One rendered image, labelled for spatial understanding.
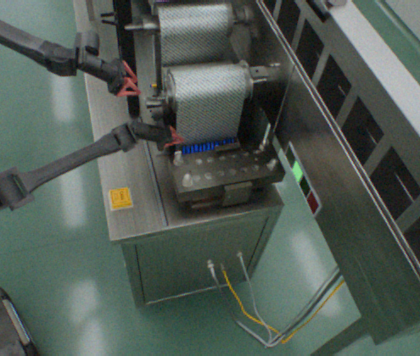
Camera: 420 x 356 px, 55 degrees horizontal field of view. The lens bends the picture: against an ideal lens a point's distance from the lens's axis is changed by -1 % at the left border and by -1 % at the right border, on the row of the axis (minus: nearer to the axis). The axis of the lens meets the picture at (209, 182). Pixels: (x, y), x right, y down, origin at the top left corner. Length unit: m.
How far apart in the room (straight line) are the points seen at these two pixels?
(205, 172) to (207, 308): 1.05
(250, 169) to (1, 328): 1.36
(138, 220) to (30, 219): 1.26
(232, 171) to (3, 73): 2.48
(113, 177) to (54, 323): 1.02
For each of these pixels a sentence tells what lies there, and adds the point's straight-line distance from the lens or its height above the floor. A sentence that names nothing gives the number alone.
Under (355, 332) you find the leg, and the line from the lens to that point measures 1.63.
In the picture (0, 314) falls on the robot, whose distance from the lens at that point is 2.19.
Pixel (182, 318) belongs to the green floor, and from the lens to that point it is 2.28.
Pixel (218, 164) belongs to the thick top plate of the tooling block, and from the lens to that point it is 1.47.
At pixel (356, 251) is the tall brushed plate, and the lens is 1.12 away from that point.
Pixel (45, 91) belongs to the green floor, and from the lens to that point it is 3.34.
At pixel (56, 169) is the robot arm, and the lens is 1.25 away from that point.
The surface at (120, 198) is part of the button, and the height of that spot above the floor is 0.92.
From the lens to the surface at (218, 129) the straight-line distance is 1.49.
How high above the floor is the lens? 2.19
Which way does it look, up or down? 55 degrees down
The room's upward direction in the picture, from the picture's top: 8 degrees clockwise
